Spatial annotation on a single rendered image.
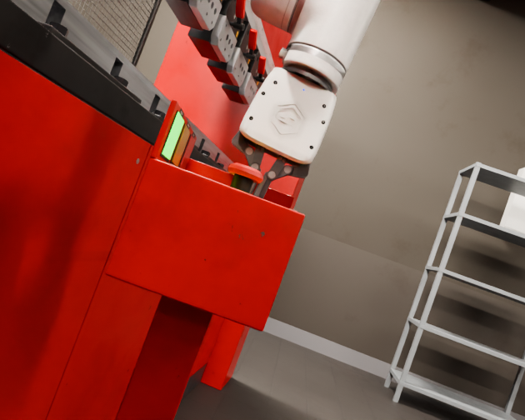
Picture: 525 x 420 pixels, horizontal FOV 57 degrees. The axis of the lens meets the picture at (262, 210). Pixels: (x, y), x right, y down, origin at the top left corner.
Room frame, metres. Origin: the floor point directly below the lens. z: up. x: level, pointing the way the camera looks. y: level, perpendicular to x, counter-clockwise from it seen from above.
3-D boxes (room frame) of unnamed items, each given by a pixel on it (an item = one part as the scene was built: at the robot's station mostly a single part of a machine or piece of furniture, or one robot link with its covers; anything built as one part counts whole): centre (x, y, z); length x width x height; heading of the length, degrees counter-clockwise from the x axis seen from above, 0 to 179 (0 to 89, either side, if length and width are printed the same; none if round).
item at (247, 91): (1.73, 0.23, 1.26); 0.15 x 0.09 x 0.17; 170
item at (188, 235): (0.56, 0.04, 0.75); 0.20 x 0.16 x 0.18; 2
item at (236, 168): (0.52, 0.03, 0.79); 0.04 x 0.04 x 0.04
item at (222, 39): (1.34, 0.30, 1.26); 0.15 x 0.09 x 0.17; 170
